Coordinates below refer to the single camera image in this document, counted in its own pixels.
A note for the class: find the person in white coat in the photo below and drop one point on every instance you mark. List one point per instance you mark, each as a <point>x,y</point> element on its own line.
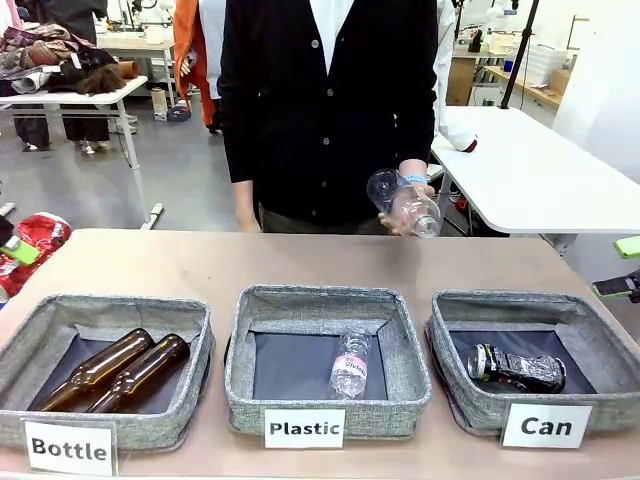
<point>450,75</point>

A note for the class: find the person in orange jacket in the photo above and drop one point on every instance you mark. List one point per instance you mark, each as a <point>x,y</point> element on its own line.
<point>192,50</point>

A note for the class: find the red plastic bag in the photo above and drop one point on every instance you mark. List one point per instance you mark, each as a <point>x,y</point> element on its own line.
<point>45,230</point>

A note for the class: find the grey fabric basket labelled Plastic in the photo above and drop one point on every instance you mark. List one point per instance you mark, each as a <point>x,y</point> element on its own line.
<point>320,305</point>

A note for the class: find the white sign reading Plastic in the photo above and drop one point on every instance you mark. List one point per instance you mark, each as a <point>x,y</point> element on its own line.
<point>304,428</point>

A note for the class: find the person left forearm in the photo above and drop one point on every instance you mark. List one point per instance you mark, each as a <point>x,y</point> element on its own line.
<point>414,167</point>

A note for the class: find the dark crushed drink can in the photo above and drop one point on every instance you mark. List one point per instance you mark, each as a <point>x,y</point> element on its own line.
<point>520,370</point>

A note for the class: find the person left hand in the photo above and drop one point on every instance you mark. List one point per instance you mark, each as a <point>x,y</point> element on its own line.
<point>425,192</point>

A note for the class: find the person in dark trousers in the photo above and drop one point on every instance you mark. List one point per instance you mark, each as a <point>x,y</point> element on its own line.
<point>80,125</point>

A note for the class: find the brown glass bottle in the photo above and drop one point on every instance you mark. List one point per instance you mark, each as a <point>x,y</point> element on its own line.
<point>95,367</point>
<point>145,370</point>

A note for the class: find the grey fabric basket labelled Bottle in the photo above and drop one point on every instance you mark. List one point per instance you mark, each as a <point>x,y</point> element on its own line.
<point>125,425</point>

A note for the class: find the white background work table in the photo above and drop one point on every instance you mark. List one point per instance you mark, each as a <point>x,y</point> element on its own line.
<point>140,47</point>

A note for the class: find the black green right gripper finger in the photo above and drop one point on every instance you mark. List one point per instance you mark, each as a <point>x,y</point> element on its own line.
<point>629,246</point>
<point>612,287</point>

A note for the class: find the white sign reading Can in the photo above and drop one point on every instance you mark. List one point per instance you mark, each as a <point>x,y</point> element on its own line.
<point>546,426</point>

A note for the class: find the black tripod pole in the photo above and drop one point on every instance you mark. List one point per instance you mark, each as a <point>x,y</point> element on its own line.
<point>517,55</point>

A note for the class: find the large white rounded table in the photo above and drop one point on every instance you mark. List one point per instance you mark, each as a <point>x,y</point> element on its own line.
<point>525,165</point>

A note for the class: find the white sign reading Bottle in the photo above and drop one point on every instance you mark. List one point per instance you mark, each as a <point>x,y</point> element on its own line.
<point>70,448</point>

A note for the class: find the pile of dark clothes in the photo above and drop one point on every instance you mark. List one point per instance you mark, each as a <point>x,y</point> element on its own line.
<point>65,60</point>

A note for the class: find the light blue wristband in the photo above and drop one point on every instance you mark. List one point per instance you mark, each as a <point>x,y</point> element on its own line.
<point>415,178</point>

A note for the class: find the person torso in black cardigan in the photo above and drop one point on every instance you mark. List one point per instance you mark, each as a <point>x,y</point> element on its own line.
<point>325,125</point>

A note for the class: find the person right forearm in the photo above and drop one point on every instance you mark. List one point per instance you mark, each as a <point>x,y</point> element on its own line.
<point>246,205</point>

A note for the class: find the white table with clothes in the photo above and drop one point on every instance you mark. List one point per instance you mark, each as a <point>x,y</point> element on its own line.
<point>100,97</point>

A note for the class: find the stack of clear plastic boxes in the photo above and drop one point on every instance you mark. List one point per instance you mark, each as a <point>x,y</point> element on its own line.
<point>547,59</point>

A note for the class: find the grey fabric basket labelled Can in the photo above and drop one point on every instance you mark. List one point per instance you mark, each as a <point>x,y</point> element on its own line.
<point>470,400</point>

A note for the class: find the small carton on floor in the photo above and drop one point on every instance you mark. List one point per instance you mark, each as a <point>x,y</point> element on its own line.
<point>159,102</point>

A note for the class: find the wooden workbench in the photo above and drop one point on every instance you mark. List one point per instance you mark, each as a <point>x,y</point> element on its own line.
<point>530,87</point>

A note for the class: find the clear plastic bottle without label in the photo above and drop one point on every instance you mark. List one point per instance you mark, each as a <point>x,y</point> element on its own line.
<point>405,200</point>

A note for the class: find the clear plastic bottle pink label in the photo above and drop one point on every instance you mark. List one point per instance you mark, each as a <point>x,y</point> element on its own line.
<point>351,365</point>

